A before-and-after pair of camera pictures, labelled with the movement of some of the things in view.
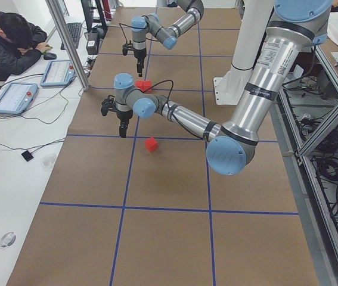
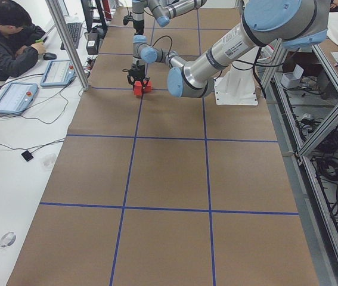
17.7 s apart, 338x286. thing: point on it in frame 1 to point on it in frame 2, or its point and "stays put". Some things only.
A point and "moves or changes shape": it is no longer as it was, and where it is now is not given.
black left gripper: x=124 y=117 to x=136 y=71
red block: x=146 y=84 stays put
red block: x=151 y=144 moves or changes shape
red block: x=139 y=84 stays put
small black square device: x=27 y=155 stays put
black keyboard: x=75 y=29 stays put
